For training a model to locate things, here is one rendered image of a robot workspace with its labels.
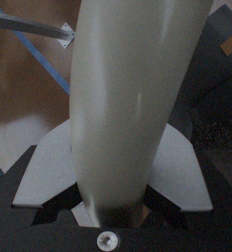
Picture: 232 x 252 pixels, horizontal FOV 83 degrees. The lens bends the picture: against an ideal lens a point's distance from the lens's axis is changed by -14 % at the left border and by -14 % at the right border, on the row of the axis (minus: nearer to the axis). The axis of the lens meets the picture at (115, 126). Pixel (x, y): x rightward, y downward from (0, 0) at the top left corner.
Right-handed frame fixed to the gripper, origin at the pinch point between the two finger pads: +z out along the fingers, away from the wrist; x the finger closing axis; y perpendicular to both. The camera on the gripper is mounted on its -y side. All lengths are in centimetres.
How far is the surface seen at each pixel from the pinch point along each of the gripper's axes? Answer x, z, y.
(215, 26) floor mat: 74, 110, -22
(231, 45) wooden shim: 86, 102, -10
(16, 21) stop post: -72, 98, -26
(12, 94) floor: -160, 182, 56
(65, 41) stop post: -56, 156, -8
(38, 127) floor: -113, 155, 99
